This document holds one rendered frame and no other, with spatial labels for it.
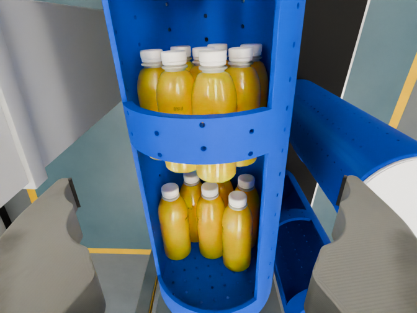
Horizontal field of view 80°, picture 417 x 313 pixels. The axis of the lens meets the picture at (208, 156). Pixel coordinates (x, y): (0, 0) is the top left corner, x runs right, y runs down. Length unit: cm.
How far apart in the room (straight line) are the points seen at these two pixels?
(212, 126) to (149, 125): 9
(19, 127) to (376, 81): 174
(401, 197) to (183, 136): 59
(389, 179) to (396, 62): 123
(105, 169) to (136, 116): 157
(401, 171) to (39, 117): 77
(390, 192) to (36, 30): 83
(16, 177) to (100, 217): 171
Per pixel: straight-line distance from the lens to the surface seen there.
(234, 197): 53
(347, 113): 95
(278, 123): 37
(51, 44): 64
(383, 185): 72
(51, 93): 62
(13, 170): 53
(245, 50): 42
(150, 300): 134
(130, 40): 49
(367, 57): 178
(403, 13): 184
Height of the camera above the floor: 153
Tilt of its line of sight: 62 degrees down
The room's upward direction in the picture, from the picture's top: 180 degrees counter-clockwise
